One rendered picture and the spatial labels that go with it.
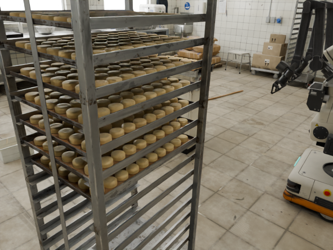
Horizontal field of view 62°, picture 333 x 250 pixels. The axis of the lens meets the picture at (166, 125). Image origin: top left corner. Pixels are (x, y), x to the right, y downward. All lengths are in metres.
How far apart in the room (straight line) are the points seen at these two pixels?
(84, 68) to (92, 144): 0.21
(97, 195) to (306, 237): 1.70
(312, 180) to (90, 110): 1.91
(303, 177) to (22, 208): 2.15
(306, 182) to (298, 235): 0.38
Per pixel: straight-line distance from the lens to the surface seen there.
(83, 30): 0.70
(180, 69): 1.07
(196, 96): 2.71
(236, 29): 7.24
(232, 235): 2.11
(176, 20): 1.01
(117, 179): 1.04
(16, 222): 2.35
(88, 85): 0.73
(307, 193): 2.38
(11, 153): 3.08
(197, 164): 1.37
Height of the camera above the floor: 1.47
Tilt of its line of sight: 24 degrees down
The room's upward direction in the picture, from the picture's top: 2 degrees clockwise
